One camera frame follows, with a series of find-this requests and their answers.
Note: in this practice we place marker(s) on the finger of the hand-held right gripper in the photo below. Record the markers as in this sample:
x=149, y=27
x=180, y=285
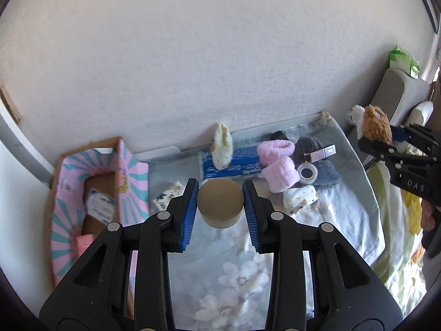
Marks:
x=379, y=148
x=399, y=134

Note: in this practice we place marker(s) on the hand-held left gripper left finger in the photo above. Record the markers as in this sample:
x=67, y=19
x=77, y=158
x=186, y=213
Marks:
x=188, y=210

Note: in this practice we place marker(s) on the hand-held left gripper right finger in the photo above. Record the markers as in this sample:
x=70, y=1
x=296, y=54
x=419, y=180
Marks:
x=250, y=213

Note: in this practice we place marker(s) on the round olive metal tin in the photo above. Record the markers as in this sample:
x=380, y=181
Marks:
x=220, y=200

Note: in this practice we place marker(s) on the blue tissue packet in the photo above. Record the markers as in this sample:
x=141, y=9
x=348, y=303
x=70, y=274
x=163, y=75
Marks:
x=241, y=167

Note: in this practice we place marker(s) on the white patterned cloth bundle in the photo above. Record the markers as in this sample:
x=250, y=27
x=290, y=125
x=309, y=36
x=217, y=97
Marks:
x=299, y=198

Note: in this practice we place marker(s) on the pink striped cardboard box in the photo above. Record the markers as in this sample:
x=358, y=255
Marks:
x=69, y=193

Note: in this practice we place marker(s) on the white desktop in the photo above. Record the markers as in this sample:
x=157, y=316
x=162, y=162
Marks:
x=255, y=131

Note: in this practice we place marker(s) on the person's right hand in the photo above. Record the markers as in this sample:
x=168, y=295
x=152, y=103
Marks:
x=430, y=215

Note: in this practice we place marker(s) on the brown plush toy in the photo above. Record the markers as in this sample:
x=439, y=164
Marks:
x=373, y=124

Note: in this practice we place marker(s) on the grey sofa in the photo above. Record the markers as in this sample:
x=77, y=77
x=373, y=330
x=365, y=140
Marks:
x=403, y=93

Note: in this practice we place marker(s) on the pink fluffy wristband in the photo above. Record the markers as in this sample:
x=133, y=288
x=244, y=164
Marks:
x=275, y=150
x=280, y=176

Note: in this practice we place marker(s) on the yellow green printed blanket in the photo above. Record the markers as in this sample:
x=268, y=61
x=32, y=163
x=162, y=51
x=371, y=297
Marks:
x=396, y=234

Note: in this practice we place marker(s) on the floral blanket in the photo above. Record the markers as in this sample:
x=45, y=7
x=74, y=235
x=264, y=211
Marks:
x=220, y=265

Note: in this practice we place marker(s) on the grey fluffy cloth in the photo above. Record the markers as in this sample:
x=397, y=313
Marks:
x=322, y=170

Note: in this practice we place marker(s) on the clear tape roll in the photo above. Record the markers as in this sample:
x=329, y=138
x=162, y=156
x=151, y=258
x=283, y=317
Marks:
x=306, y=174

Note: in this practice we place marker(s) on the white spotted sock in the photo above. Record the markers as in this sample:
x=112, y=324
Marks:
x=222, y=148

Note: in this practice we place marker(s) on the green plastic bag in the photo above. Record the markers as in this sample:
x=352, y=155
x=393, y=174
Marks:
x=403, y=60

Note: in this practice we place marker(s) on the white packet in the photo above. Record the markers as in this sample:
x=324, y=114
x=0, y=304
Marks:
x=98, y=203

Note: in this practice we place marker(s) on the pink packet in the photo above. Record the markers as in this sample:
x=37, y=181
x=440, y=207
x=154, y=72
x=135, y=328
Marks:
x=84, y=243

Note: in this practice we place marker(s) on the black picture frame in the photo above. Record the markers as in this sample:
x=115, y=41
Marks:
x=427, y=0

